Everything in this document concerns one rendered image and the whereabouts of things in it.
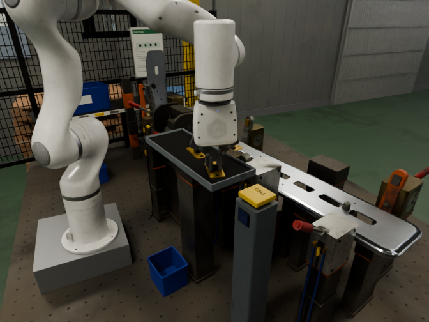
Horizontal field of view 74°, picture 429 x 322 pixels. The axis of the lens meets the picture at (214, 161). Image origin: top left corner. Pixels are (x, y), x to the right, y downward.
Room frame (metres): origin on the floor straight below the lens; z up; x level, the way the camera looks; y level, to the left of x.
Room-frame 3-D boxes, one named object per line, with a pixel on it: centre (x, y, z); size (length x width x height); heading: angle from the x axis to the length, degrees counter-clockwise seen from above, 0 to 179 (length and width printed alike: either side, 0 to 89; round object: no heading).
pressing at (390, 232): (1.11, -0.10, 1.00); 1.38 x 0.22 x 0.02; 36
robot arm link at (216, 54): (0.64, 0.00, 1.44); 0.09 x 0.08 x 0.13; 156
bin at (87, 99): (1.62, 0.77, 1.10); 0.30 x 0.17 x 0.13; 133
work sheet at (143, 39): (2.01, 0.44, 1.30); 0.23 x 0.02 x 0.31; 126
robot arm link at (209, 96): (0.64, 0.00, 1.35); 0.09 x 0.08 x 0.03; 102
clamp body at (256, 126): (1.29, -0.20, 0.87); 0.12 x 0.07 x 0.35; 126
